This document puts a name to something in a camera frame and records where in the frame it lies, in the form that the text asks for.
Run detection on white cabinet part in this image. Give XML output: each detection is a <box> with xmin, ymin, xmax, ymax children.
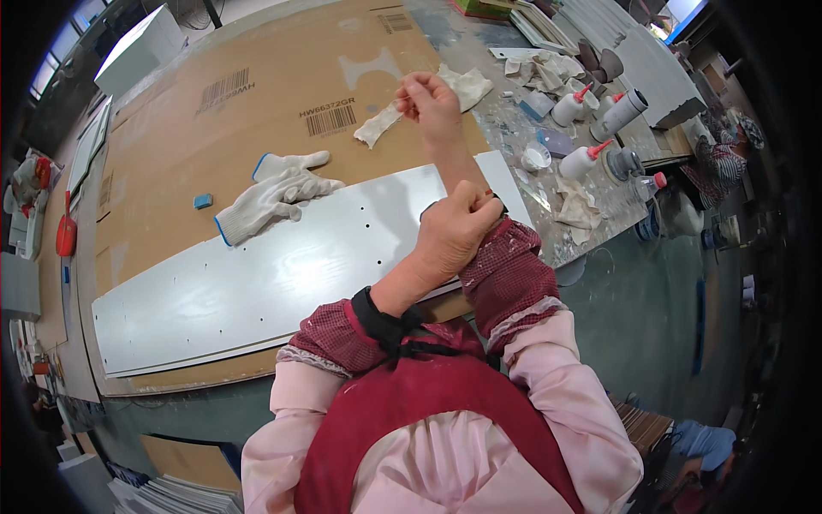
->
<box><xmin>612</xmin><ymin>24</ymin><xmax>708</xmax><ymax>131</ymax></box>

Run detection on stack of brown boards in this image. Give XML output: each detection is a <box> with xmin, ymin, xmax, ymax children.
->
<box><xmin>609</xmin><ymin>394</ymin><xmax>676</xmax><ymax>458</ymax></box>

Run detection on white glue bottle red tip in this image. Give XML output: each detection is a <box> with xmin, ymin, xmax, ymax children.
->
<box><xmin>558</xmin><ymin>139</ymin><xmax>615</xmax><ymax>181</ymax></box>
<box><xmin>596</xmin><ymin>91</ymin><xmax>627</xmax><ymax>122</ymax></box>
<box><xmin>551</xmin><ymin>82</ymin><xmax>596</xmax><ymax>129</ymax></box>

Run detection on leaning white boards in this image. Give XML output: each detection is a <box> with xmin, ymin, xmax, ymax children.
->
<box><xmin>67</xmin><ymin>96</ymin><xmax>114</xmax><ymax>198</ymax></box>

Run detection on small white bowl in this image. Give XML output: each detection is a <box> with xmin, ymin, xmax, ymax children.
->
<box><xmin>519</xmin><ymin>142</ymin><xmax>554</xmax><ymax>173</ymax></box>

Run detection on grey orbital sander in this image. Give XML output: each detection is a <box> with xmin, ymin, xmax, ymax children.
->
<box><xmin>602</xmin><ymin>147</ymin><xmax>646</xmax><ymax>185</ymax></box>

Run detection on person's body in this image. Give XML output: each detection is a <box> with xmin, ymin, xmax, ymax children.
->
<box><xmin>241</xmin><ymin>308</ymin><xmax>645</xmax><ymax>514</ymax></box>

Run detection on purple sanding block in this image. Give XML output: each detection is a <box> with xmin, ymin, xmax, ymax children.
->
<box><xmin>537</xmin><ymin>127</ymin><xmax>575</xmax><ymax>159</ymax></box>

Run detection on red dustpan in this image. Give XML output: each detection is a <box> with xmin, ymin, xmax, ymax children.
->
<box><xmin>54</xmin><ymin>190</ymin><xmax>78</xmax><ymax>258</ymax></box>

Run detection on white rag strip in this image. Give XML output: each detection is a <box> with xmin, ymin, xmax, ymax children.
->
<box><xmin>353</xmin><ymin>98</ymin><xmax>413</xmax><ymax>150</ymax></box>

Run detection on brown sandpaper pieces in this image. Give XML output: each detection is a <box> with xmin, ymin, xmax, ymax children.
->
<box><xmin>577</xmin><ymin>39</ymin><xmax>625</xmax><ymax>84</ymax></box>

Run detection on person's right hand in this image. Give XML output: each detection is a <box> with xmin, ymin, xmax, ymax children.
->
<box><xmin>394</xmin><ymin>71</ymin><xmax>465</xmax><ymax>140</ymax></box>

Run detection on clear bottle red cap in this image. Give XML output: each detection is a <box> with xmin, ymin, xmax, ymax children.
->
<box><xmin>632</xmin><ymin>171</ymin><xmax>669</xmax><ymax>204</ymax></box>

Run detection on large brown cardboard sheet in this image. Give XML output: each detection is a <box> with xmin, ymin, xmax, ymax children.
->
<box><xmin>64</xmin><ymin>0</ymin><xmax>497</xmax><ymax>394</ymax></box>

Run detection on stained beige rag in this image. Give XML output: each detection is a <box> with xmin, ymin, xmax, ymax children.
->
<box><xmin>553</xmin><ymin>176</ymin><xmax>605</xmax><ymax>246</ymax></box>

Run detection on brown cardboard piece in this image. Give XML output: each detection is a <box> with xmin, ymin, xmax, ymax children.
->
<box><xmin>139</xmin><ymin>434</ymin><xmax>243</xmax><ymax>493</ymax></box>

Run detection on heap of white rags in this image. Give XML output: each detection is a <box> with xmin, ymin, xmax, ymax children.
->
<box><xmin>503</xmin><ymin>49</ymin><xmax>602</xmax><ymax>99</ymax></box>

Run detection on long white drilled panel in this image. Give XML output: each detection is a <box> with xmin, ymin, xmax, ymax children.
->
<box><xmin>92</xmin><ymin>150</ymin><xmax>535</xmax><ymax>379</ymax></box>

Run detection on person's left hand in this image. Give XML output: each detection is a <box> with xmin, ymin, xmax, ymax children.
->
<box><xmin>416</xmin><ymin>182</ymin><xmax>506</xmax><ymax>284</ymax></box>

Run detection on striped fabric bundle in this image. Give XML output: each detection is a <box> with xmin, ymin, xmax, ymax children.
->
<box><xmin>679</xmin><ymin>111</ymin><xmax>766</xmax><ymax>209</ymax></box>

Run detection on stack of white panels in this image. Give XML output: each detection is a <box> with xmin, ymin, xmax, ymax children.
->
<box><xmin>108</xmin><ymin>474</ymin><xmax>246</xmax><ymax>514</ymax></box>

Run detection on white cylindrical flask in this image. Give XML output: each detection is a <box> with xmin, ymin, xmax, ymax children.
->
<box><xmin>589</xmin><ymin>88</ymin><xmax>650</xmax><ymax>144</ymax></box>

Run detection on white plastic bag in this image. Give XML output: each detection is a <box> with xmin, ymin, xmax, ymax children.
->
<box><xmin>660</xmin><ymin>191</ymin><xmax>705</xmax><ymax>240</ymax></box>

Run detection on blue sanding sponge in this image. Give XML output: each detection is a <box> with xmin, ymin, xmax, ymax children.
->
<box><xmin>518</xmin><ymin>90</ymin><xmax>557</xmax><ymax>122</ymax></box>

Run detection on white knit work glove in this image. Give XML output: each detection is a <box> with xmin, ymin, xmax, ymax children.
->
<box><xmin>252</xmin><ymin>151</ymin><xmax>332</xmax><ymax>185</ymax></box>
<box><xmin>214</xmin><ymin>168</ymin><xmax>346</xmax><ymax>248</ymax></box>

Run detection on crumpled white rag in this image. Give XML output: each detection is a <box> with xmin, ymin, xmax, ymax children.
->
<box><xmin>437</xmin><ymin>62</ymin><xmax>494</xmax><ymax>114</ymax></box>

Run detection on white box cabinet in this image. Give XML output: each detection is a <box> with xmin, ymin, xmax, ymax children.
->
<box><xmin>94</xmin><ymin>3</ymin><xmax>188</xmax><ymax>102</ymax></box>

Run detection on black wrist band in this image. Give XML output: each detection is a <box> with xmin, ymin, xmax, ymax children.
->
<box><xmin>350</xmin><ymin>286</ymin><xmax>430</xmax><ymax>353</ymax></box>

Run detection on cluttered side table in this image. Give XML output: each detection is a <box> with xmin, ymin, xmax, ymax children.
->
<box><xmin>3</xmin><ymin>149</ymin><xmax>66</xmax><ymax>261</ymax></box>

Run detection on stack of white frames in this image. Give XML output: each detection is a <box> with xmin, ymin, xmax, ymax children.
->
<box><xmin>509</xmin><ymin>0</ymin><xmax>582</xmax><ymax>57</ymax></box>

